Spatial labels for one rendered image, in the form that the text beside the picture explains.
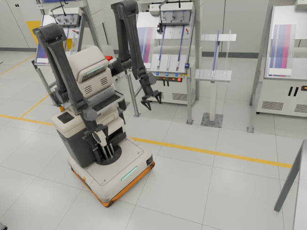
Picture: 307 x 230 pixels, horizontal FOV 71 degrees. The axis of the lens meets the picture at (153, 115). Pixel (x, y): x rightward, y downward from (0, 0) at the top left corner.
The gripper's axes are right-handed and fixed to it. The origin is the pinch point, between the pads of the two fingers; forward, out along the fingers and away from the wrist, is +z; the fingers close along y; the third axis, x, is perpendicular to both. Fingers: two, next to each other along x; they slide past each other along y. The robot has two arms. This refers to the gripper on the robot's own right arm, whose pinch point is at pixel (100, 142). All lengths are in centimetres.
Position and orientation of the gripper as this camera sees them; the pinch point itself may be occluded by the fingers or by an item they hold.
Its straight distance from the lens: 127.2
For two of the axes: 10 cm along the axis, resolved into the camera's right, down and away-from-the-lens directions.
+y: 7.2, -4.7, 5.1
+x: -5.7, 0.2, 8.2
